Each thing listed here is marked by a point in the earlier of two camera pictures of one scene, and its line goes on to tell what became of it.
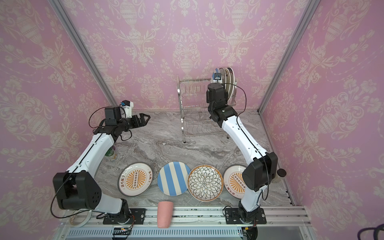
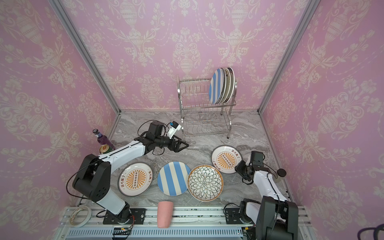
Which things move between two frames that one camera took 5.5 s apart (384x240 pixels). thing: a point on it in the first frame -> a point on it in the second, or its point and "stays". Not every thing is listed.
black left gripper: [142, 123] -> [176, 148]
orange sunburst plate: [234, 183] -> [224, 158]
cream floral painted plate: [227, 76] stays
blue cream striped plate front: [172, 178] stays
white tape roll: [89, 213] stays
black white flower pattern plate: [205, 183] stays
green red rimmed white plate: [232, 83] stays
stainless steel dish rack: [195, 118] stays
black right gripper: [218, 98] -> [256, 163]
